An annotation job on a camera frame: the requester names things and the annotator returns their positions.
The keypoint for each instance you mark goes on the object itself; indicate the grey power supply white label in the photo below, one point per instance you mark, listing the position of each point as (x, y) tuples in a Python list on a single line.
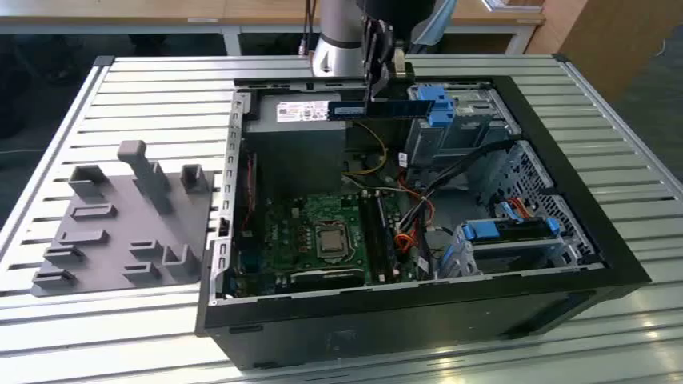
[(298, 160)]

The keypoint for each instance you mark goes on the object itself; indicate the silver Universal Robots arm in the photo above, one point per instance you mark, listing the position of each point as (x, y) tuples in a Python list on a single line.
[(336, 40)]

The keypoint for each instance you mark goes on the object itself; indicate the black expansion slot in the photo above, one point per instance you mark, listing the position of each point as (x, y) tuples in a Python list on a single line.
[(328, 278)]

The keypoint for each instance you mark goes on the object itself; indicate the black disk in blue carrier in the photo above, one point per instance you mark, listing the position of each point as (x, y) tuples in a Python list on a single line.
[(480, 232)]

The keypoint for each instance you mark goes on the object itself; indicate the silver CPU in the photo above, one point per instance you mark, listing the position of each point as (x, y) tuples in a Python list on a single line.
[(332, 240)]

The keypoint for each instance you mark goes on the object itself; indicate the silver drive cage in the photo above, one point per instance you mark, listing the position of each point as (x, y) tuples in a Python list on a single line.
[(469, 132)]

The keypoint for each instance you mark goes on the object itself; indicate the CPU socket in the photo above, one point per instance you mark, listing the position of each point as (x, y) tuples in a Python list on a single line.
[(317, 240)]

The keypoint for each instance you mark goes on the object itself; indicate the wooden desk white frame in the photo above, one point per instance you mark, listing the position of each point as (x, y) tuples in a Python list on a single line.
[(160, 10)]

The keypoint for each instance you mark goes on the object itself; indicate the black open PC case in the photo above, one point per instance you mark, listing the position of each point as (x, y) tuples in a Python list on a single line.
[(427, 320)]

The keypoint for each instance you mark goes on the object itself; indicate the blue RAM stick dark label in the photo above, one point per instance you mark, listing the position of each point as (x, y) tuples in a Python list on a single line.
[(405, 109)]

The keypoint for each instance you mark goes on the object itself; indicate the black RAM slot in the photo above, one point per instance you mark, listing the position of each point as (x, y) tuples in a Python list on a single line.
[(365, 240), (375, 240)]

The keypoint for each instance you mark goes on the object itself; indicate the silver disk bay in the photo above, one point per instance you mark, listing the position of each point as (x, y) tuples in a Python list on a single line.
[(533, 252)]

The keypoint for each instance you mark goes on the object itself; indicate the tan wrist camera mount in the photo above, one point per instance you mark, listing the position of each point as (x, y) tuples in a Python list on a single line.
[(401, 71)]

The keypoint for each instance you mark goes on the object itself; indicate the blue disk carrier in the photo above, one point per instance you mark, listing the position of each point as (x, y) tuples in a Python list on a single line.
[(435, 94)]

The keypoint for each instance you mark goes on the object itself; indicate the wooden cabinet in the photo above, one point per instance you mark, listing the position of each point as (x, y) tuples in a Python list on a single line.
[(613, 40)]

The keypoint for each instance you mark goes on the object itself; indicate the grey parts rack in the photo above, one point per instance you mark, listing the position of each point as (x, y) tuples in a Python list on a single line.
[(117, 256)]

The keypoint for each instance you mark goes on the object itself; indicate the green motherboard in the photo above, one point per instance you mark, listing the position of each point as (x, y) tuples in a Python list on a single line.
[(288, 216)]

